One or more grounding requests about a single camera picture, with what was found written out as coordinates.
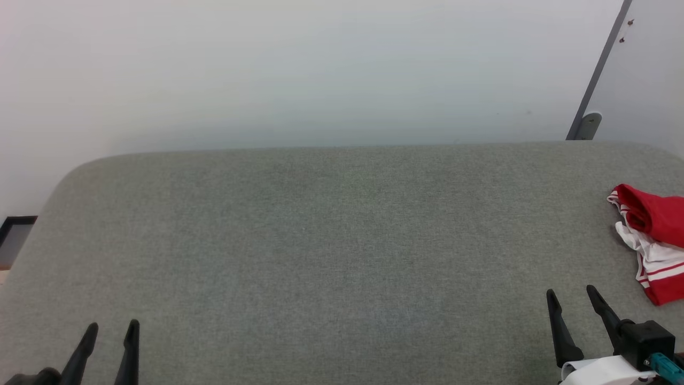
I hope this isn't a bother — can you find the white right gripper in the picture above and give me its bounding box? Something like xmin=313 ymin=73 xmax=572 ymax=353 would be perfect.
xmin=546 ymin=284 xmax=659 ymax=385

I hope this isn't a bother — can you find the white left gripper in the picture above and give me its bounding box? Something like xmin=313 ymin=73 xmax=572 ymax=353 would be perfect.
xmin=0 ymin=319 xmax=141 ymax=385

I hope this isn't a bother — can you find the red white striped garment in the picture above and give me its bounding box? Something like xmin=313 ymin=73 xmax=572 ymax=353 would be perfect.
xmin=607 ymin=183 xmax=684 ymax=307

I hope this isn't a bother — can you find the black framed panel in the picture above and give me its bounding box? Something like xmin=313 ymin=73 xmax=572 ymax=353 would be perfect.
xmin=0 ymin=215 xmax=38 ymax=269

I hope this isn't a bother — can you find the grey fabric sofa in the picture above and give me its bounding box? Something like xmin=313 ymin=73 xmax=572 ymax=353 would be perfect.
xmin=0 ymin=140 xmax=684 ymax=385

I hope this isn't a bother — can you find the teal cable connector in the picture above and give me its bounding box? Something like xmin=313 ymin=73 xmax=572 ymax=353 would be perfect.
xmin=643 ymin=352 xmax=684 ymax=385

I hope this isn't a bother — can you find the grey metal post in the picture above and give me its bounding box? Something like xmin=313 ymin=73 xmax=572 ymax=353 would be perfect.
xmin=565 ymin=0 xmax=634 ymax=141

